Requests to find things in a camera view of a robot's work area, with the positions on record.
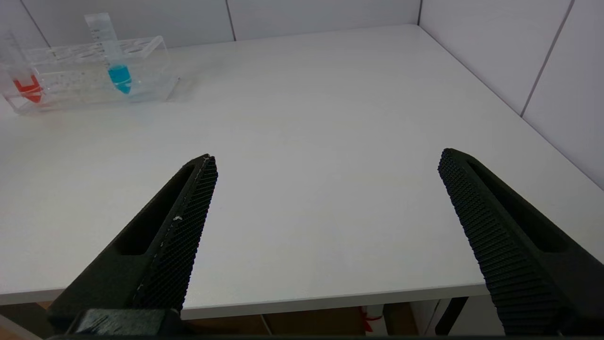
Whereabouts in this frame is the clear acrylic test tube rack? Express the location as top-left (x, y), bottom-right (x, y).
top-left (0, 35), bottom-right (180, 115)

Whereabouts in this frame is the red ribbon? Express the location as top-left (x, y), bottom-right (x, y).
top-left (360, 307), bottom-right (384, 336)

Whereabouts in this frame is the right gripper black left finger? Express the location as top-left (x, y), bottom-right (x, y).
top-left (47, 153), bottom-right (218, 326)

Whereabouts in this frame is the black table leg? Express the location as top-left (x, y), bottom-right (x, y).
top-left (434, 297), bottom-right (469, 336)

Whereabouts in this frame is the test tube with blue pigment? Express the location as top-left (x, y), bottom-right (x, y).
top-left (85, 13), bottom-right (133, 95)

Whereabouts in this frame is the test tube with red pigment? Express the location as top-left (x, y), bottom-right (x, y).
top-left (0, 31), bottom-right (44, 103)

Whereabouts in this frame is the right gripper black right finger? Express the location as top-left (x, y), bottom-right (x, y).
top-left (438, 148), bottom-right (604, 336)

